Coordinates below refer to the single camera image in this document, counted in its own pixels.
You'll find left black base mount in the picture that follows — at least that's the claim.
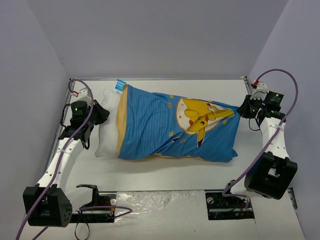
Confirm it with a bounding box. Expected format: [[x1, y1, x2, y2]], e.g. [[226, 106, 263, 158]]
[[70, 192, 117, 224]]

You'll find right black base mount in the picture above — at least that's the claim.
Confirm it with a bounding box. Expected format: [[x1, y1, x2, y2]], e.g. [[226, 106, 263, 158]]
[[205, 191, 255, 221]]

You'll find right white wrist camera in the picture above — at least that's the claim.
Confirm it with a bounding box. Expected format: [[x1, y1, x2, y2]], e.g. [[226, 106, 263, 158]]
[[250, 81, 269, 101]]

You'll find blue yellow Pikachu pillowcase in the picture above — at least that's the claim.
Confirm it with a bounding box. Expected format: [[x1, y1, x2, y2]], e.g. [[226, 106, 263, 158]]
[[116, 84, 241, 163]]

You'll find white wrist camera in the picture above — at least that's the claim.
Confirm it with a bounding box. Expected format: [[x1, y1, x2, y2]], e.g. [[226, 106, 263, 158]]
[[76, 87, 92, 105], [250, 81, 269, 101]]

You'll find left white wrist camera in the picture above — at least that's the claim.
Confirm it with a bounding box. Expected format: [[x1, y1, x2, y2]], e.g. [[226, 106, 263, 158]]
[[76, 87, 92, 105]]

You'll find thin black cable loop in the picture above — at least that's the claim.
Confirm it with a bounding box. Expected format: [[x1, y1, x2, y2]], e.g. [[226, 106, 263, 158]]
[[74, 221, 90, 239]]

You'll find white pillow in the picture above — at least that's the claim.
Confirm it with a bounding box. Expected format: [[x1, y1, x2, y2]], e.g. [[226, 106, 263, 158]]
[[94, 89, 121, 158]]

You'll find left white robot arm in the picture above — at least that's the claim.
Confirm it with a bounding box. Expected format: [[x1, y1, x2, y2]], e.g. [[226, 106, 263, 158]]
[[22, 100, 110, 227]]

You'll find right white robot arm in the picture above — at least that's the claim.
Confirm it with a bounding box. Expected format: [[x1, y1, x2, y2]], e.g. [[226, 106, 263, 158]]
[[221, 91, 298, 207]]

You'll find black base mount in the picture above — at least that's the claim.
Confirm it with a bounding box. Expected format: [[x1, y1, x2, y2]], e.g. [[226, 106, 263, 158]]
[[205, 191, 255, 221], [70, 192, 117, 224]]

